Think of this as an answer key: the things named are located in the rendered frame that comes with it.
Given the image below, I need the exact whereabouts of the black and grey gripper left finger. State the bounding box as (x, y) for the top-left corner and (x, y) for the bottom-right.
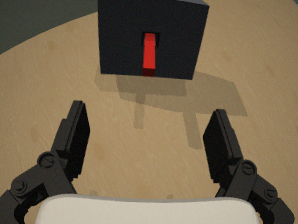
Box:
(0, 100), (90, 224)

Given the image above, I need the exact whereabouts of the dark red peg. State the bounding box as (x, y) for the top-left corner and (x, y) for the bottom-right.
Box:
(143, 33), (155, 77)

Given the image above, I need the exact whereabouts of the black panel with square hole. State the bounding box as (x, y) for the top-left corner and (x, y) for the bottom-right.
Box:
(98, 0), (209, 80)

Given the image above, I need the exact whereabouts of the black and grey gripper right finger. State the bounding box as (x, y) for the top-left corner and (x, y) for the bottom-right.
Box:
(203, 109), (295, 224)

